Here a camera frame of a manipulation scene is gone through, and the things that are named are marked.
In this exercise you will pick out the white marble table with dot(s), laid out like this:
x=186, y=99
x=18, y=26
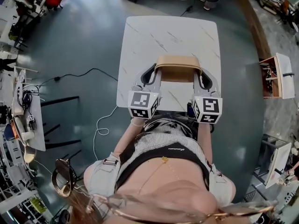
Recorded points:
x=168, y=36

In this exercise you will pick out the orange wooden cabinet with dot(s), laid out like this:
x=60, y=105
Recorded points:
x=285, y=76

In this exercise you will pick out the person's face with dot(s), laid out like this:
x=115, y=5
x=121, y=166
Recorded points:
x=175, y=204

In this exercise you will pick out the person's torso striped top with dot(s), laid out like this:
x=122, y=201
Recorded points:
x=163, y=141

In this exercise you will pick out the beige shell chair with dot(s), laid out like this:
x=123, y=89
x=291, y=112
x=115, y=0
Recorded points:
x=29, y=155

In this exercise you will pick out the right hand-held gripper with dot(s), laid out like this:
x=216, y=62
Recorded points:
x=210, y=107

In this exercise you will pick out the yellow green crate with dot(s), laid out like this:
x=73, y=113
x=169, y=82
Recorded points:
x=37, y=203

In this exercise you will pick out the woven wicker chair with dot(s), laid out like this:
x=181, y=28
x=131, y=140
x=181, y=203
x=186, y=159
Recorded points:
x=58, y=185

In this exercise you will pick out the person's right forearm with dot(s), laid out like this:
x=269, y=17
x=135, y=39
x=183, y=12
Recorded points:
x=205, y=141

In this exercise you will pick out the gold rimmed eyeglasses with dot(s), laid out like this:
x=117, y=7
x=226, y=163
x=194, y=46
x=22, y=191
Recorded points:
x=114, y=204

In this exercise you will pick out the black device blue screen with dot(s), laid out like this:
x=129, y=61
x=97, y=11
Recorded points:
x=190, y=108

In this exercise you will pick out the white side table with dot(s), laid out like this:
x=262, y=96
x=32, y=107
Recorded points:
x=38, y=125

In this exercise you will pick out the spare grey hand-held gripper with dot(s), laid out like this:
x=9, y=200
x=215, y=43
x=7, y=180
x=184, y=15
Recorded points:
x=31, y=121

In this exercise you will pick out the person's left forearm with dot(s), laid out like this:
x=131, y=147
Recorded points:
x=127, y=136

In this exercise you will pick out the white cup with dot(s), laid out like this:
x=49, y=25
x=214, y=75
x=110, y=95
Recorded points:
x=28, y=135

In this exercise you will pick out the white metal frame cabinet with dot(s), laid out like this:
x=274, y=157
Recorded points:
x=279, y=162

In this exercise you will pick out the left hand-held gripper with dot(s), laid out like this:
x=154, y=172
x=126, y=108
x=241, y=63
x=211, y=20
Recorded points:
x=140, y=102

